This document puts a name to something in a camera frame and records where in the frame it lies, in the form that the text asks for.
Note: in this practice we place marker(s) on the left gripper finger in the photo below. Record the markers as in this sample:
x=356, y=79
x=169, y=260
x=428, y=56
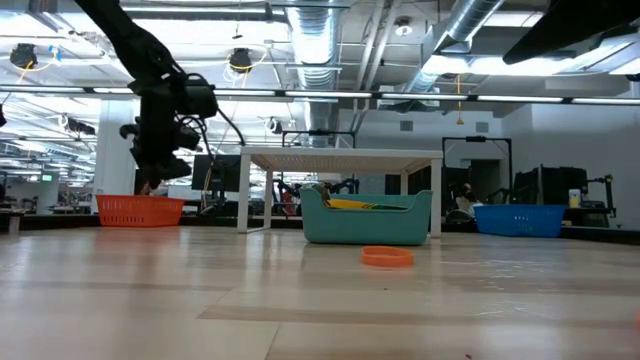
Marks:
x=160, y=167

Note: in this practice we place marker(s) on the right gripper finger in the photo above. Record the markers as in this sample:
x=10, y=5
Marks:
x=575, y=25

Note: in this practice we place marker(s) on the orange plastic basket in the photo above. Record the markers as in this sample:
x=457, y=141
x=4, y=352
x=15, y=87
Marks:
x=140, y=212

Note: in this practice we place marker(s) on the blue plastic basket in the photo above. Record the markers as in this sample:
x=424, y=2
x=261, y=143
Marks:
x=520, y=220

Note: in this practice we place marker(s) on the teal plastic bin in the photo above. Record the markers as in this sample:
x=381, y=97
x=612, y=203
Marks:
x=365, y=225

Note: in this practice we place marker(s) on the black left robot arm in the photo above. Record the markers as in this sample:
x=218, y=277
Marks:
x=135, y=45

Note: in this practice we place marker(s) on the white building pillar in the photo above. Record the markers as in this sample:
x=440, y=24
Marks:
x=115, y=170

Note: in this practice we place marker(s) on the black computer monitor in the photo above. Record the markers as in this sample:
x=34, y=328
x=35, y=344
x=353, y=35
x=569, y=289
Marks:
x=225, y=172

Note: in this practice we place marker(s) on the long ceiling light bar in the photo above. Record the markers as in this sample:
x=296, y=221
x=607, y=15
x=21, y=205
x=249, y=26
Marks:
x=300, y=93

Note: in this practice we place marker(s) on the black equipment rack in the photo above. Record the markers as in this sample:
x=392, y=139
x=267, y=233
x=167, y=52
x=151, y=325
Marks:
x=550, y=185

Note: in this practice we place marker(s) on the person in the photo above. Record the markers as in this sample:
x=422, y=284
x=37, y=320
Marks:
x=467, y=192

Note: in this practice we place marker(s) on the slanted silver ventilation duct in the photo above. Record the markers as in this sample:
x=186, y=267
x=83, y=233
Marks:
x=465, y=20

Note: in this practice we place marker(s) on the black ceiling camera unit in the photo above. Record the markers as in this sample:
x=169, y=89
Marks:
x=22, y=56
x=240, y=59

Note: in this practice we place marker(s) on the tall black frame stand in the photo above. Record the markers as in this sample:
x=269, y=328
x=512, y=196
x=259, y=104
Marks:
x=475, y=138

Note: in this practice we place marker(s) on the low black frame stand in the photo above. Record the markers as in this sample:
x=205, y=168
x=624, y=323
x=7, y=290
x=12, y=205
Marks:
x=320, y=132

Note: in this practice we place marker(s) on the straight silver ventilation duct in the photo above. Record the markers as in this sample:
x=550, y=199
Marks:
x=315, y=40

